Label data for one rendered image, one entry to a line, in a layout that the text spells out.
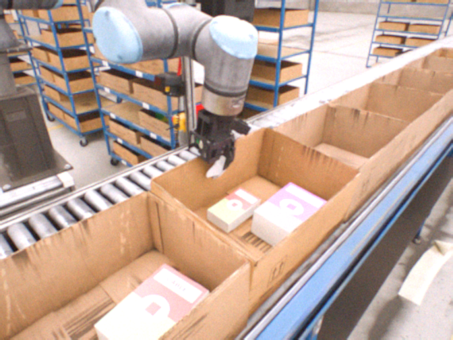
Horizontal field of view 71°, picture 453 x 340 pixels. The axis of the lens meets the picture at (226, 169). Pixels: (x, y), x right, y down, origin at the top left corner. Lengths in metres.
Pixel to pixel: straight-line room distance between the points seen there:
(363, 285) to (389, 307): 0.83
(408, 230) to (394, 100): 0.55
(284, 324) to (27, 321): 0.46
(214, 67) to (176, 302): 0.43
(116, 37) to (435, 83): 1.62
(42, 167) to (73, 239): 0.85
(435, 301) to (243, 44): 1.77
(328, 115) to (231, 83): 0.68
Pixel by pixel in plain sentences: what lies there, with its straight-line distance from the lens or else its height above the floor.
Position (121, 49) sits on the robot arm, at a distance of 0.59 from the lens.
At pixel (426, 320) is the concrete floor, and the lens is 1.99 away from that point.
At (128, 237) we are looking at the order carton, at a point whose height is 0.96.
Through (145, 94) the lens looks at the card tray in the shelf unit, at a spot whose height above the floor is 0.79.
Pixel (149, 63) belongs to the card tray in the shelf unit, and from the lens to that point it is 2.08.
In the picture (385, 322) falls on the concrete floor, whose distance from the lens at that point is 1.89.
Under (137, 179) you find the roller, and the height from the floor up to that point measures 0.74.
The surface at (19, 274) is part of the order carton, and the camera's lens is 0.66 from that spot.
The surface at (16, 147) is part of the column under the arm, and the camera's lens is 1.44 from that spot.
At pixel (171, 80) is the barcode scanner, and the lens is 1.43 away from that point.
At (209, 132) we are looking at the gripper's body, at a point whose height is 1.15.
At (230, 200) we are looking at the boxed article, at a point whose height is 0.95.
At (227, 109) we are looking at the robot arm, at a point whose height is 1.21.
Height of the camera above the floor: 1.43
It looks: 31 degrees down
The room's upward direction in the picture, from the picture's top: straight up
